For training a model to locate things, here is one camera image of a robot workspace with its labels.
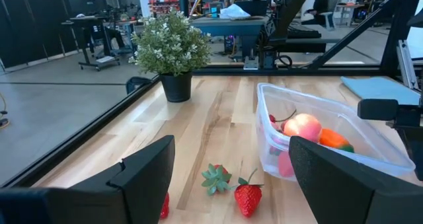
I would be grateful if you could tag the grey office chair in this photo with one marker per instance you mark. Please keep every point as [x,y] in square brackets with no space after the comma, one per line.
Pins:
[332,16]

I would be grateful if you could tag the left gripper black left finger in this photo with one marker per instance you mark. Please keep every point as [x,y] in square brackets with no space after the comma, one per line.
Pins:
[138,191]

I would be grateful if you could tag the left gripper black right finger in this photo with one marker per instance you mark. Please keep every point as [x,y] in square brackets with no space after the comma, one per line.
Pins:
[347,194]

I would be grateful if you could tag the pink red round fruit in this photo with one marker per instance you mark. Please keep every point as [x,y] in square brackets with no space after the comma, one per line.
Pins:
[285,164]

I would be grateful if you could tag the dark red round berry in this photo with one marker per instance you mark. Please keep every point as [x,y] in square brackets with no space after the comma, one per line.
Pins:
[274,150]

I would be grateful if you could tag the thick black pole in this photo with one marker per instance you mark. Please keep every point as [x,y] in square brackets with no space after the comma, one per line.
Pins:
[292,9]

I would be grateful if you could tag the black rolling cart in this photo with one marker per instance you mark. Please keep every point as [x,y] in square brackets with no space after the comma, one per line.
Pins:
[87,19]

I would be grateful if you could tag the orange carrot green top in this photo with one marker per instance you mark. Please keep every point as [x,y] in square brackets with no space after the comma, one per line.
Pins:
[332,138]

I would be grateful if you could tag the red strawberry green leaves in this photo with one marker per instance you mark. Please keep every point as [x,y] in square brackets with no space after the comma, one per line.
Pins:
[165,209]
[248,199]
[218,181]

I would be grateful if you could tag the black aluminium table frame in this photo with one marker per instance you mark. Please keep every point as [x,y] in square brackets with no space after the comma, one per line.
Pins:
[330,71]

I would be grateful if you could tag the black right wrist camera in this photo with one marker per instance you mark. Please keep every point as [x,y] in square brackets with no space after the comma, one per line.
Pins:
[376,109]

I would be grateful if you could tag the clear plastic tupperware container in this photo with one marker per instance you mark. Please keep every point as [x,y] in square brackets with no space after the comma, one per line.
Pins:
[373,144]

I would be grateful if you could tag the silver aluminium extrusion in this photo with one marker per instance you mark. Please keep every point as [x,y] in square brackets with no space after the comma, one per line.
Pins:
[406,65]

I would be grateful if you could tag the teal folded cloth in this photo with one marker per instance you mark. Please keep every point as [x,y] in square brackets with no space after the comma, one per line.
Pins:
[380,88]

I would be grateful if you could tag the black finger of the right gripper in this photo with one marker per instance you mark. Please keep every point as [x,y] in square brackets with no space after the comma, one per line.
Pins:
[415,148]

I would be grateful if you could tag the red storage shelf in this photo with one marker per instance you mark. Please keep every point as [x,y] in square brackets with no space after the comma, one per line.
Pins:
[162,4]

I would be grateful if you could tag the person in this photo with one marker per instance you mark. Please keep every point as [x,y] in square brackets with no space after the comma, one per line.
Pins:
[319,6]

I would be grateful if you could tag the grey desk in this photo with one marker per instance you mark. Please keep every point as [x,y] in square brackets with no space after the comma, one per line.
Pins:
[231,27]

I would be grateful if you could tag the white crumpled cloth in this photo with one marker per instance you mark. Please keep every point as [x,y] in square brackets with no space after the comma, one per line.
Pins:
[234,12]

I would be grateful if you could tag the green potted plant black pot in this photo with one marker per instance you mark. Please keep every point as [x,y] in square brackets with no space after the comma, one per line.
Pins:
[170,45]

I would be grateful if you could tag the red cherry green stem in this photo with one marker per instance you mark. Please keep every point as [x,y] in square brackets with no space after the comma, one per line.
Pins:
[272,118]

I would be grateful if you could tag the pink orange toy peach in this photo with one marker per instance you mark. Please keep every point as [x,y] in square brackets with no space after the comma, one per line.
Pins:
[304,127]

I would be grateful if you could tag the black partition panels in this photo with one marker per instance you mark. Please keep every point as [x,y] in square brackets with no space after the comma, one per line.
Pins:
[33,19]

